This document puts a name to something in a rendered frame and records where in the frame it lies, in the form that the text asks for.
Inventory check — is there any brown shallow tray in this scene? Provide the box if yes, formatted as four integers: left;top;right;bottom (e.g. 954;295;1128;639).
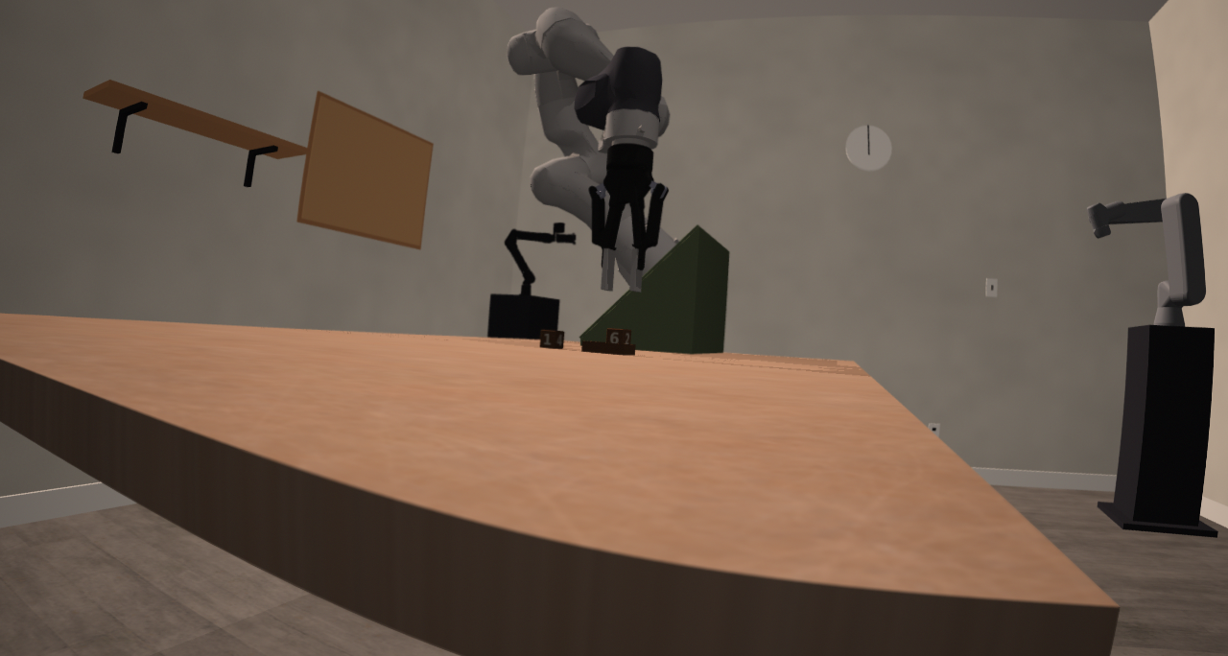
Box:
581;340;636;355

